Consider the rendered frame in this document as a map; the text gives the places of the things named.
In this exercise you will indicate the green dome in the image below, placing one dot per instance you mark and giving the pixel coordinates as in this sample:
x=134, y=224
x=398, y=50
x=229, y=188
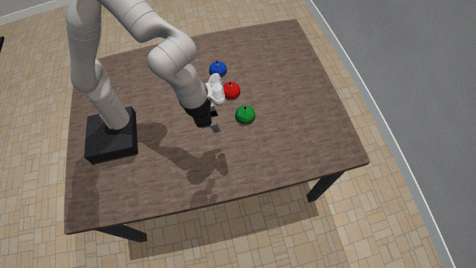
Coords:
x=245, y=114

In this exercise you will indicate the blue bell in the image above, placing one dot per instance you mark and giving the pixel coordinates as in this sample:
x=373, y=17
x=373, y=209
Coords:
x=218, y=67

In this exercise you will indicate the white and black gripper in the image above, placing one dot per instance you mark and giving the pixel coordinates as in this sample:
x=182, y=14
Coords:
x=200, y=107

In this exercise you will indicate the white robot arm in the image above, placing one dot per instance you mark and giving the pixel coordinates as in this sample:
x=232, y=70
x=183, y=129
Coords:
x=83, y=22

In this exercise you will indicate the red dome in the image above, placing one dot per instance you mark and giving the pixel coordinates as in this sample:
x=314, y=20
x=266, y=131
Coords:
x=231, y=90

